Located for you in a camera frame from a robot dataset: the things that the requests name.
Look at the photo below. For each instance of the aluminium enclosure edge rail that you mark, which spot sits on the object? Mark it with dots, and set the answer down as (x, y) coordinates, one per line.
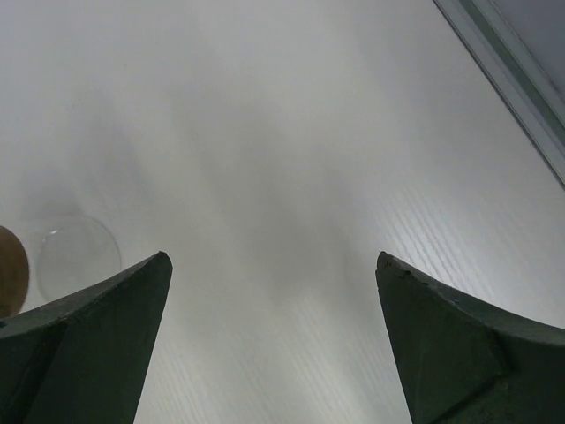
(519, 46)

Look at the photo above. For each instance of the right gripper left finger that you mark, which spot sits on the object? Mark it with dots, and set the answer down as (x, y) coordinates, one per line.
(84, 358)

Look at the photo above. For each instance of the glass carafe with wooden collar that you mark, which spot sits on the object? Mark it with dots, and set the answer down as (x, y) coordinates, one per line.
(46, 259)

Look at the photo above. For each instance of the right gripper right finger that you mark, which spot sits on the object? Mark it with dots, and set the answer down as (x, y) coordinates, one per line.
(462, 360)

